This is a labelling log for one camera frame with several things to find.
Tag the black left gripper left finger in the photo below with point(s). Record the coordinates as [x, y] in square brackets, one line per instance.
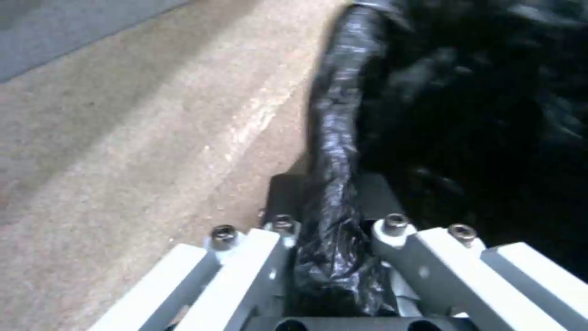
[239, 269]

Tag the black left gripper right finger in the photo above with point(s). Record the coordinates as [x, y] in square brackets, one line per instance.
[441, 269]

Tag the black plastic trash bin bag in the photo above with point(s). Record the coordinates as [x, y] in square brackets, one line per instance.
[459, 103]

